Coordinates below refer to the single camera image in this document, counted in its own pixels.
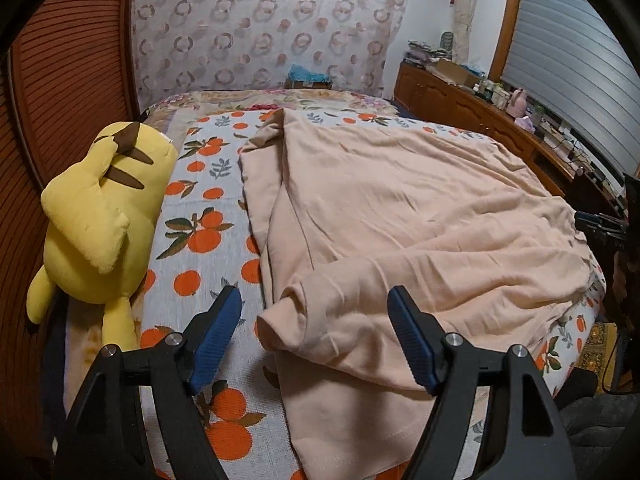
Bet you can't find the patterned floor rug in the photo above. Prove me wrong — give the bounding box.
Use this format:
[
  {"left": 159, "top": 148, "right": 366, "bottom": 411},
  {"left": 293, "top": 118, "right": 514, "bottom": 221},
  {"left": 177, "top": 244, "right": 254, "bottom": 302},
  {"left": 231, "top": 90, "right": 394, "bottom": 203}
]
[{"left": 582, "top": 322, "right": 618, "bottom": 361}]

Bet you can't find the wooden louvred wardrobe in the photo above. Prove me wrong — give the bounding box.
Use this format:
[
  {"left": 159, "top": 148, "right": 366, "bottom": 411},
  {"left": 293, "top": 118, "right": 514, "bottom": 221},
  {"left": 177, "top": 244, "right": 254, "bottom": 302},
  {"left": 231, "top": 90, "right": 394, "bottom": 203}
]
[{"left": 0, "top": 0, "right": 143, "bottom": 461}]

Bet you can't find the wooden sideboard cabinet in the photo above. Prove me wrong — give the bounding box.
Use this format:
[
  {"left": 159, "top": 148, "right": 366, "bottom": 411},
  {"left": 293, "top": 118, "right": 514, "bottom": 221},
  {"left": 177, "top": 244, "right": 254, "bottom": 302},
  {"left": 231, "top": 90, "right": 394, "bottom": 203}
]
[{"left": 394, "top": 60, "right": 626, "bottom": 221}]

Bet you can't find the white lace curtain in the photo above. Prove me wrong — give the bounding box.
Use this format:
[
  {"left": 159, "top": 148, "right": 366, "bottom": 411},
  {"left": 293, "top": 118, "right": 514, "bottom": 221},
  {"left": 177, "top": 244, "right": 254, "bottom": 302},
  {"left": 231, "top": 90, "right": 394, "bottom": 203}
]
[{"left": 440, "top": 0, "right": 476, "bottom": 61}]

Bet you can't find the yellow plush toy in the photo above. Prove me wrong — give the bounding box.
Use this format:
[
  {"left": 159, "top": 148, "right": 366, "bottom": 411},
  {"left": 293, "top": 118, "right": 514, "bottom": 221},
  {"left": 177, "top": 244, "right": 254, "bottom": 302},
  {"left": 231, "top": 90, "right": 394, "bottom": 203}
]
[{"left": 26, "top": 121, "right": 180, "bottom": 353}]

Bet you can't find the blue cloth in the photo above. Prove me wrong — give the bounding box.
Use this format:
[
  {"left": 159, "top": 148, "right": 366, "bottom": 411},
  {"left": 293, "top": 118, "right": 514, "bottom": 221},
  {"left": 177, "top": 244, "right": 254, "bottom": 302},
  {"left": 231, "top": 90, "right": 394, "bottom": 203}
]
[{"left": 287, "top": 64, "right": 332, "bottom": 83}]

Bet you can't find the orange fruit print bed sheet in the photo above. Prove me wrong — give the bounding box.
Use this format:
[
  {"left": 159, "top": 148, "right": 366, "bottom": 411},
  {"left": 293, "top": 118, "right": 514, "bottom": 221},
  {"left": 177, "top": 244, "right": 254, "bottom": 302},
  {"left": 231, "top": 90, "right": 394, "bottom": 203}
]
[{"left": 135, "top": 109, "right": 608, "bottom": 480}]

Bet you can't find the stack of folded clothes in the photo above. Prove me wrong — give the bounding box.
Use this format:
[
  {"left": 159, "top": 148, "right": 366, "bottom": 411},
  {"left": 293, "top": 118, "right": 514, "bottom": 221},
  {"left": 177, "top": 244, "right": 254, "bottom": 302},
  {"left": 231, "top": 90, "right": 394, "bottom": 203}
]
[{"left": 404, "top": 40, "right": 451, "bottom": 66}]

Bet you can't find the cluster of small bottles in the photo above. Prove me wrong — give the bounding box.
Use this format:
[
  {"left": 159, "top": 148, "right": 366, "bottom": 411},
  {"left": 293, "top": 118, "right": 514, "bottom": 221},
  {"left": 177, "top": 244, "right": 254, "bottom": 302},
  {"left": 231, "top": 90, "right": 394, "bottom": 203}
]
[{"left": 472, "top": 77, "right": 508, "bottom": 106}]

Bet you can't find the circle patterned sheer curtain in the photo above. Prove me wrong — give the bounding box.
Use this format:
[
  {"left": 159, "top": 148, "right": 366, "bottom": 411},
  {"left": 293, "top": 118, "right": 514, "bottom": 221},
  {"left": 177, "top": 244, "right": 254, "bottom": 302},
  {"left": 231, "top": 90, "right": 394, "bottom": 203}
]
[{"left": 131, "top": 0, "right": 408, "bottom": 106}]

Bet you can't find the floral blanket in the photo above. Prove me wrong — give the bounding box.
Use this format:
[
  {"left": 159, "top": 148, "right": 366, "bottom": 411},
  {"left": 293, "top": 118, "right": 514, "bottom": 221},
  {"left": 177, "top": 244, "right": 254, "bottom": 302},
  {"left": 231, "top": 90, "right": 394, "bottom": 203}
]
[{"left": 142, "top": 89, "right": 398, "bottom": 126}]

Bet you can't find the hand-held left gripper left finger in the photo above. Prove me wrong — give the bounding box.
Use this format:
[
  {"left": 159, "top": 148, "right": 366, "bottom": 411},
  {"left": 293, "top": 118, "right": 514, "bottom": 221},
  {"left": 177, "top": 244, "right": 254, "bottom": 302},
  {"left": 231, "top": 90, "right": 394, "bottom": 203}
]
[{"left": 52, "top": 285, "right": 245, "bottom": 480}]

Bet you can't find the pink printed t-shirt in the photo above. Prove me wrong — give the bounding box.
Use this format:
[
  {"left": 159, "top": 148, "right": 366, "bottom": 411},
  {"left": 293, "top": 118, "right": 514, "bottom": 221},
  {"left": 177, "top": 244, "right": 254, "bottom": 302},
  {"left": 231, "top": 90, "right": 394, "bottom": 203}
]
[{"left": 239, "top": 107, "right": 593, "bottom": 480}]

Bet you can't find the grey window blind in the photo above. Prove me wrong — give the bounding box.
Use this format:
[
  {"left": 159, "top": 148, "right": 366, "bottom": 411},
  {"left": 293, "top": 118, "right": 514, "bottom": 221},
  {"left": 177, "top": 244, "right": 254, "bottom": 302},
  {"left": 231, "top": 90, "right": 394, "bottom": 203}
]
[{"left": 500, "top": 0, "right": 640, "bottom": 171}]

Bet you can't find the open cardboard box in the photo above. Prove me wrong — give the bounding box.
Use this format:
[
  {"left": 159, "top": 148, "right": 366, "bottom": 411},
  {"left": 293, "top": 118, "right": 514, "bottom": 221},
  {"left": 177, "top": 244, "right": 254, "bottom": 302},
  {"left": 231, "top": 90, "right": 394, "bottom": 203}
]
[{"left": 431, "top": 58, "right": 473, "bottom": 86}]

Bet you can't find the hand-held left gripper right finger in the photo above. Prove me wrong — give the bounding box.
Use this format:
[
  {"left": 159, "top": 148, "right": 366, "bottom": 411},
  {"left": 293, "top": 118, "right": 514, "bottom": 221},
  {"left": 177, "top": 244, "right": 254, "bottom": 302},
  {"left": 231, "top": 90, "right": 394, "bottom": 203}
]
[{"left": 387, "top": 285, "right": 583, "bottom": 480}]

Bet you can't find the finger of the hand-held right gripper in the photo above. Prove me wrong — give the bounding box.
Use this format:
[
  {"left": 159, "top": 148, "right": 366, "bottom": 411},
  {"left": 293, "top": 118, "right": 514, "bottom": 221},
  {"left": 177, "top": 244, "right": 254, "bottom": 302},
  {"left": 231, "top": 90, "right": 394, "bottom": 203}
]
[{"left": 574, "top": 211, "right": 628, "bottom": 243}]

